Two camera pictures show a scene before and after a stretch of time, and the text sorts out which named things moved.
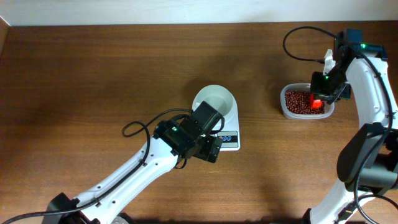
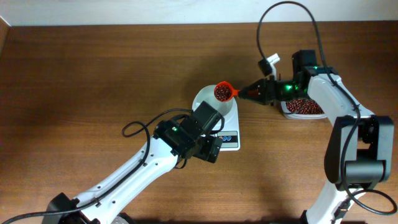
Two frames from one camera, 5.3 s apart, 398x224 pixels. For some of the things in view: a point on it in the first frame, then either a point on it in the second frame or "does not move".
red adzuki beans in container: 298,102 does not move
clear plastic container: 295,102 does not move
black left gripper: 203,152 does not move
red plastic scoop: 315,104 to 224,91
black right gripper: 319,93 to 269,97
